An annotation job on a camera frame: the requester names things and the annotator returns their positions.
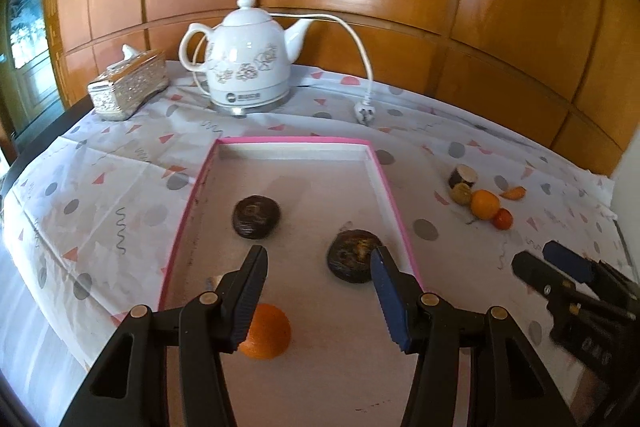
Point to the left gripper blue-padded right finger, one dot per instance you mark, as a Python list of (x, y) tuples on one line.
[(424, 325)]

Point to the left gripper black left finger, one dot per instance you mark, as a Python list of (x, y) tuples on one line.
[(214, 323)]

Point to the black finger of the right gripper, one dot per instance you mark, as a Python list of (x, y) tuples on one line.
[(582, 270), (543, 278)]

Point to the orange tangerine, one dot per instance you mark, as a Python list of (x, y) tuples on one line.
[(269, 335), (484, 205)]

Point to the small red tomato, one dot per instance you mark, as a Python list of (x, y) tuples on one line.
[(503, 220)]

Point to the dark wrinkled passion fruit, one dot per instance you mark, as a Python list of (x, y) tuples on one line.
[(349, 256)]

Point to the green-yellow kiwi fruit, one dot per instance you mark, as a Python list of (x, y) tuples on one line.
[(461, 194)]

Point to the dark-skinned cut stump piece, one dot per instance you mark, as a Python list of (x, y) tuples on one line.
[(462, 174)]

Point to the cut sugarcane piece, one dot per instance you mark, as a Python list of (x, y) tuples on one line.
[(211, 283)]

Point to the orange peel scrap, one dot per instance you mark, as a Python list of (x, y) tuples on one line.
[(514, 193)]

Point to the pink rimmed cardboard tray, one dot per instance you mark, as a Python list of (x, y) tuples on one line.
[(341, 367)]

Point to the patterned white tablecloth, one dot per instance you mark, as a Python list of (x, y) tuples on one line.
[(89, 228)]

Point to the silver ornate tissue box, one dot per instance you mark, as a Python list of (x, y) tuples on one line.
[(124, 86)]

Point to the white ceramic electric kettle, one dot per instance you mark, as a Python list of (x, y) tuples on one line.
[(246, 59)]

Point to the wooden door with glass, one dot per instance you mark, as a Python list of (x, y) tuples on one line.
[(28, 84)]

